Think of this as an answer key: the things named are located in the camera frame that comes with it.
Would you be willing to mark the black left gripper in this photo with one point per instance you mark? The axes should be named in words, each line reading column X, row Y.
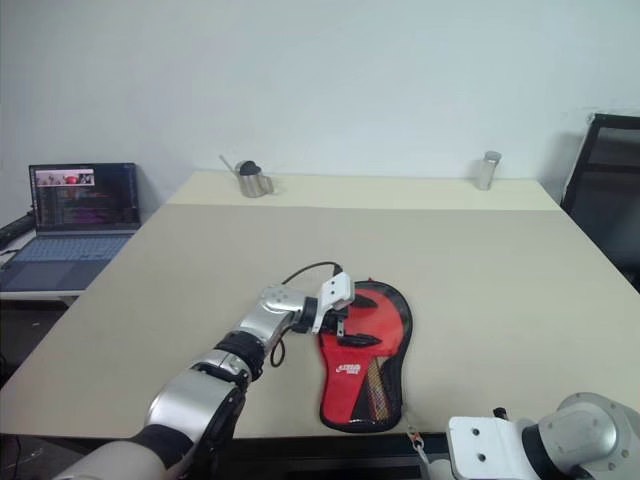
column 337, row 322

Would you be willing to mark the red black paddle case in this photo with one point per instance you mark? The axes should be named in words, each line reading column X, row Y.
column 360, row 385

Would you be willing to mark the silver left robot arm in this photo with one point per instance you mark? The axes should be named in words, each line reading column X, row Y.
column 200, row 395

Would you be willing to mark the black crossbar under table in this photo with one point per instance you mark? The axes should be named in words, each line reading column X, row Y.
column 350, row 474

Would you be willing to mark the steel pitcher with long spout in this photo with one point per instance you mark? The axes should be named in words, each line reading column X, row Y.
column 252, row 185

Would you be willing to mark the black heart-shaped pitcher lid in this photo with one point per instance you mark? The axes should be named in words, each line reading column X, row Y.
column 247, row 167

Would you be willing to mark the open grey laptop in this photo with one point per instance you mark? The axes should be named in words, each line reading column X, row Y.
column 75, row 220

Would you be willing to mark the white side table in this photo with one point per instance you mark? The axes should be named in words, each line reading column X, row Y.
column 40, row 297

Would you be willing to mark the black power strip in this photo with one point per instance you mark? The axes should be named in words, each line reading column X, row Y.
column 15, row 230

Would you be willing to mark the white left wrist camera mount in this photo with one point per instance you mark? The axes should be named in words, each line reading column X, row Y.
column 332, row 295

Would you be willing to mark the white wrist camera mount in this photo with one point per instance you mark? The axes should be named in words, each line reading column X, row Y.
column 487, row 445
column 332, row 295

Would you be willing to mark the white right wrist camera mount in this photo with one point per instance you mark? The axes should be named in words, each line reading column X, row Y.
column 487, row 445

